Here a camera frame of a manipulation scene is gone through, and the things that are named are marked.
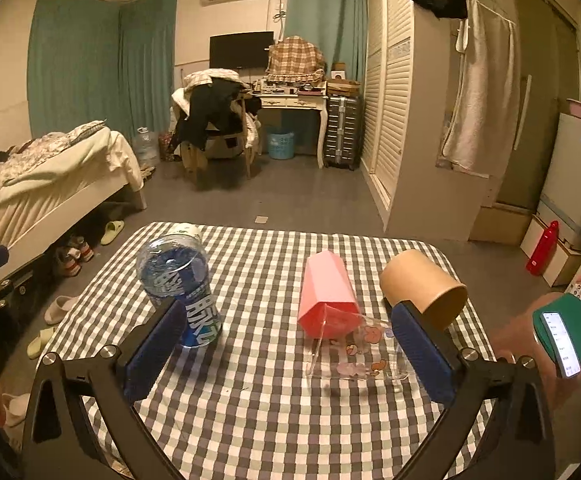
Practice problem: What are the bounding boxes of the dark suitcase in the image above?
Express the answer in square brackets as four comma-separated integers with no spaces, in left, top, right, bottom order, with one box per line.
[322,93,362,171]

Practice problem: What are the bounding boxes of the wide teal curtain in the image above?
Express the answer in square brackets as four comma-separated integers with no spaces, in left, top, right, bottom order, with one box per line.
[27,0,179,142]

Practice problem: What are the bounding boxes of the plaid cloth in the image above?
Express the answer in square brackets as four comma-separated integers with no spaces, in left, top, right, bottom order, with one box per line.
[267,35,327,84]

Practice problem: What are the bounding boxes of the grey checkered tablecloth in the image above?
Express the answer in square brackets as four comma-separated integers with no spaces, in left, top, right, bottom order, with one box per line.
[34,221,502,480]

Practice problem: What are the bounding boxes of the wooden chair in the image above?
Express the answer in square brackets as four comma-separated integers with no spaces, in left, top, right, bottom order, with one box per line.
[180,92,265,182]

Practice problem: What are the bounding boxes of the transparent cartoon print cup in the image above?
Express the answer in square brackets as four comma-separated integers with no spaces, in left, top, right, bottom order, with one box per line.
[304,309,412,389]

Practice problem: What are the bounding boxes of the woven basket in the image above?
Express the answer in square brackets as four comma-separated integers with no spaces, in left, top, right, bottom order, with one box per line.
[325,79,361,97]

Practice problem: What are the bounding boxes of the white hanging towel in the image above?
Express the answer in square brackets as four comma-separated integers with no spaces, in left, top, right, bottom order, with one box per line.
[439,0,522,172]

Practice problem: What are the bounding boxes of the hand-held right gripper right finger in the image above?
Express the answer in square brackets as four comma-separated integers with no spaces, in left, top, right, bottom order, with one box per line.
[389,300,557,480]

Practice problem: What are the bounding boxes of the green slipper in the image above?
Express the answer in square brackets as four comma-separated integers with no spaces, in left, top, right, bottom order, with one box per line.
[101,219,126,246]
[26,326,59,360]

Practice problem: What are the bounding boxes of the black monitor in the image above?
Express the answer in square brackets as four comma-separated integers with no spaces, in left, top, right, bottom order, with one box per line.
[209,31,276,71]

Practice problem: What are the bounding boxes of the white storage box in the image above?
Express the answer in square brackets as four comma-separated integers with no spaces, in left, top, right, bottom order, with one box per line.
[519,214,581,287]

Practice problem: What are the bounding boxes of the blue laundry basket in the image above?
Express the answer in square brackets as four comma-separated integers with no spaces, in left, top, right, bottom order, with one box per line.
[267,130,296,161]

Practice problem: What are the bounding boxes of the phone in green case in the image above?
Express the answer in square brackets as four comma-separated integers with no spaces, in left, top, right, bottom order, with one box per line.
[531,292,581,380]

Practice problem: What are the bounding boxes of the black clothes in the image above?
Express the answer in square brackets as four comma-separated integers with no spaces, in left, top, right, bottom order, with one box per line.
[169,79,247,153]

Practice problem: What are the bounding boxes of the white desk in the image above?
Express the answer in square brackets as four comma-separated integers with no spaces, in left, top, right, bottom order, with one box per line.
[254,91,329,170]

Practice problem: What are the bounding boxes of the brown paper cup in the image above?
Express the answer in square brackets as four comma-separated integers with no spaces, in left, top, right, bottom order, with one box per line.
[379,248,469,332]

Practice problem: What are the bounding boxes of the white slipper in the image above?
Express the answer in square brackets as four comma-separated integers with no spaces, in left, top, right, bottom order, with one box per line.
[0,392,32,429]
[44,295,79,326]

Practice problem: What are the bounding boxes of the red bottle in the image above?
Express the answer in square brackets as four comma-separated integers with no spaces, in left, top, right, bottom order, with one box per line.
[525,219,560,276]

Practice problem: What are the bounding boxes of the large water jug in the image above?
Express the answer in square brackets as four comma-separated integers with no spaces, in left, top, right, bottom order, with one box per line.
[135,127,160,167]

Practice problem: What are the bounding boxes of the white louvred wardrobe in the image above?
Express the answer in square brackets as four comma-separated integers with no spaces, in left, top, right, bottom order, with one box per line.
[359,0,492,244]

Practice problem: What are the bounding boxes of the white cloth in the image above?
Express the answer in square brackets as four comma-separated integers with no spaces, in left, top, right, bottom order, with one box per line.
[182,68,242,95]

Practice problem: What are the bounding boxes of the narrow teal curtain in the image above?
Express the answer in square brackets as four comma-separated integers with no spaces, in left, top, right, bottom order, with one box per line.
[287,0,372,82]

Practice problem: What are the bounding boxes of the white fridge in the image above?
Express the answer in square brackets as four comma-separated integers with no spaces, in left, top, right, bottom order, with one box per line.
[537,109,581,254]

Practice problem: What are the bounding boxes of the floral bedding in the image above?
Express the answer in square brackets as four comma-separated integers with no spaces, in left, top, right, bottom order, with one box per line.
[0,120,109,207]

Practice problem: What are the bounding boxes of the blue plastic bottle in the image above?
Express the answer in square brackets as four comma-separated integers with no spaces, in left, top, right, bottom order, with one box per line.
[136,223,223,349]

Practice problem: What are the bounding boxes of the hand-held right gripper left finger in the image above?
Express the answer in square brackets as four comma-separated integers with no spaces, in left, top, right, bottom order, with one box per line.
[20,299,187,480]

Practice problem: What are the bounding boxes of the pink cup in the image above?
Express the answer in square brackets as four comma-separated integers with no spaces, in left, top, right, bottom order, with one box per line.
[297,252,360,342]

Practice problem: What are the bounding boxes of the white bed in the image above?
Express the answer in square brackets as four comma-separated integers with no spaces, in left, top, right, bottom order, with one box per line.
[0,120,149,295]

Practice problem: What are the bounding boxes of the white sneakers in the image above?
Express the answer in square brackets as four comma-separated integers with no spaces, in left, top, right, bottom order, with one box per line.
[52,236,96,278]

